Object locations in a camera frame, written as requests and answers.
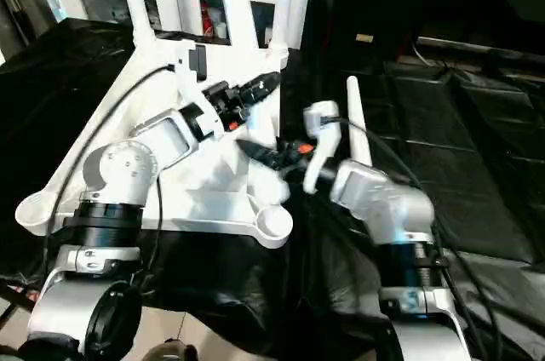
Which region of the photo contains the black left wrist camera cable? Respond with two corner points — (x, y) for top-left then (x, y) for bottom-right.
(42, 63), (176, 251)

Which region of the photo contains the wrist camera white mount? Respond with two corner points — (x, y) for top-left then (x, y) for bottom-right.
(302, 100), (340, 194)
(168, 39), (225, 141)

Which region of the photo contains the white plastic table top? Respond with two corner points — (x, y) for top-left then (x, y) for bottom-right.
(14, 35), (295, 249)

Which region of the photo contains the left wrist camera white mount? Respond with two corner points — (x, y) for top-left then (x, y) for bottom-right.
(168, 39), (225, 141)

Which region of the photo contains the long grey metal bar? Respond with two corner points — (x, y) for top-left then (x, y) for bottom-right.
(416, 36), (545, 60)

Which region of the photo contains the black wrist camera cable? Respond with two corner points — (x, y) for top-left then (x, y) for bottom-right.
(321, 116), (504, 361)
(42, 63), (176, 251)

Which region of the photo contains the black plastic mat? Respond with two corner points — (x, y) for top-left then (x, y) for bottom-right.
(0, 18), (545, 361)

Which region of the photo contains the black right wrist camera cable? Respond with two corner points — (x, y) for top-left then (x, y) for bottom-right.
(321, 116), (504, 361)

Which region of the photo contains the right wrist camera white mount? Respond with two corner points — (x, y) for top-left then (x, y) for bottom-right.
(302, 100), (340, 194)

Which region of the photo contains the black case with yellow label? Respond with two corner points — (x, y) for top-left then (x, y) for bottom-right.
(304, 0), (418, 64)

